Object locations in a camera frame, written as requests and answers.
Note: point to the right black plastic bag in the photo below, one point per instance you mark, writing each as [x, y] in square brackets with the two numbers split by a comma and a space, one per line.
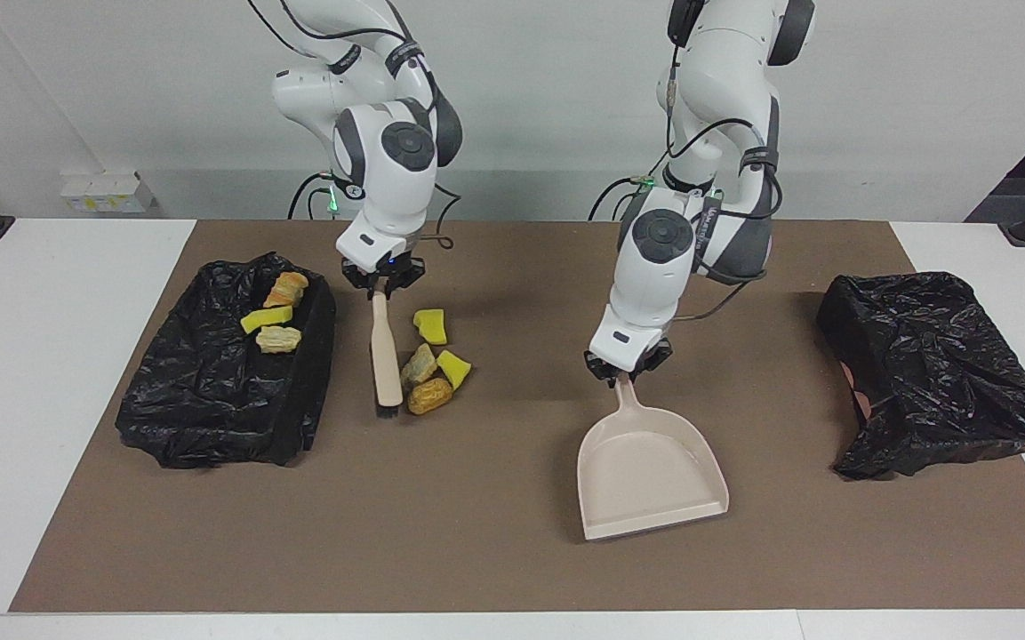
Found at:
[930, 373]

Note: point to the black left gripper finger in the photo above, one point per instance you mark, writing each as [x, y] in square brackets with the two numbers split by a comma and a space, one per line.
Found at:
[598, 373]
[650, 369]

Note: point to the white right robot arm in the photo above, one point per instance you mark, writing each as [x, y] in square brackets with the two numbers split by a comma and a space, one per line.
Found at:
[388, 196]

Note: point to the black plastic bag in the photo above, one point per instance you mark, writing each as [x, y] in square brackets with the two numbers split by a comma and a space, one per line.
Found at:
[930, 373]
[210, 391]

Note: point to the yellow sponge piece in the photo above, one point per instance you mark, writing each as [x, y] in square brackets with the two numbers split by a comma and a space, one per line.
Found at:
[429, 326]
[266, 318]
[453, 368]

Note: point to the left black plastic bag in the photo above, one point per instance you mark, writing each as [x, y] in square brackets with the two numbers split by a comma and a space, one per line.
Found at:
[210, 391]

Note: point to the white wall socket boxes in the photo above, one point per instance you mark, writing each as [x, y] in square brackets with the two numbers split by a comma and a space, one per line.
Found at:
[108, 191]

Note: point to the pale trash lump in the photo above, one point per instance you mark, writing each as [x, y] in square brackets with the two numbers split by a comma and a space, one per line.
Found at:
[419, 366]
[279, 339]

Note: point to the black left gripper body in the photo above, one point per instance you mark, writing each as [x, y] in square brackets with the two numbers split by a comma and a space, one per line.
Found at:
[619, 368]

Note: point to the beige hand brush black bristles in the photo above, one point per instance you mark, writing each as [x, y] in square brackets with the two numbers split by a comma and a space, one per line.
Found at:
[385, 356]

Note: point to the orange striped bread toy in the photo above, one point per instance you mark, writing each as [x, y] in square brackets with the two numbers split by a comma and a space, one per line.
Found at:
[286, 289]

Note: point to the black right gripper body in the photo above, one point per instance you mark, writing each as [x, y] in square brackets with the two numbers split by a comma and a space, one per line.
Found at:
[379, 269]

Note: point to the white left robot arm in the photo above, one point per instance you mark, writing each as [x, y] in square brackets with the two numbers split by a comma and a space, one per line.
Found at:
[654, 284]

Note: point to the beige plastic dustpan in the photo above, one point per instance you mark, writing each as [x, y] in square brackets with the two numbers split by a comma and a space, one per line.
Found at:
[645, 480]

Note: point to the brown table mat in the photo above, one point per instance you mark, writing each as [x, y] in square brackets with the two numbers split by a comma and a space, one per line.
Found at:
[512, 569]

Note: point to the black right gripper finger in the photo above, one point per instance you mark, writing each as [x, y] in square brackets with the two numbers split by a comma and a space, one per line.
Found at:
[361, 288]
[404, 280]

